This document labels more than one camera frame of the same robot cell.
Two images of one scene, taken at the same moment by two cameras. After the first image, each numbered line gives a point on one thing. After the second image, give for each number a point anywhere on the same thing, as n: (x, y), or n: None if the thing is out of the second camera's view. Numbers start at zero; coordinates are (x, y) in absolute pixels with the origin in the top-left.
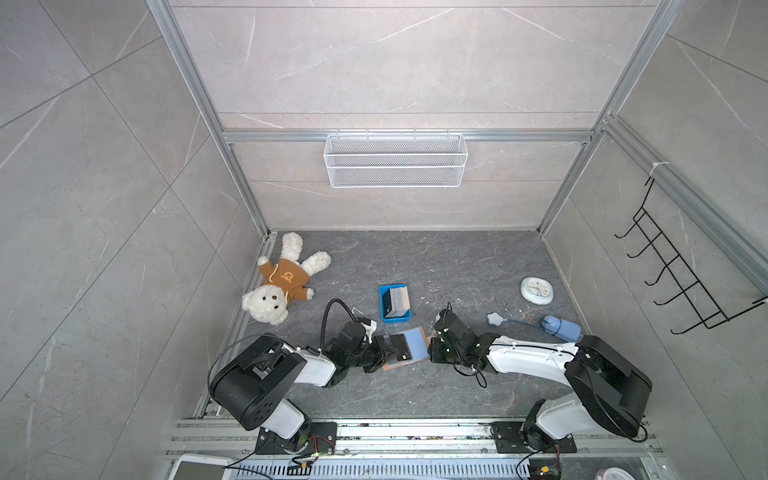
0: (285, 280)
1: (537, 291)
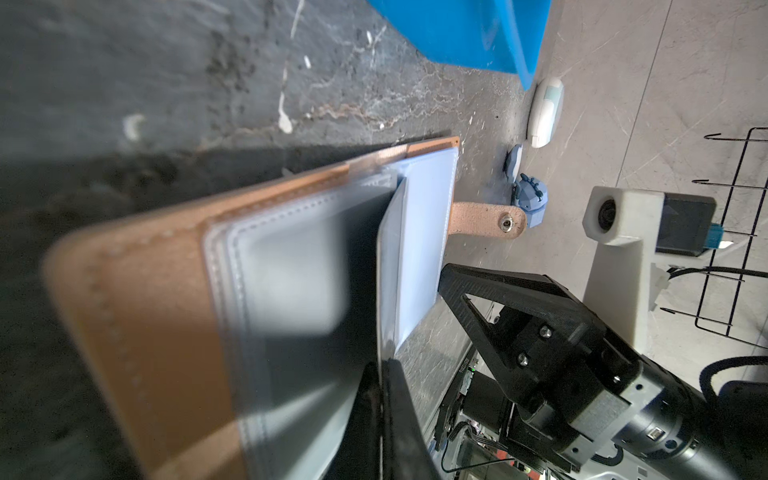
0: None
1: (545, 112)
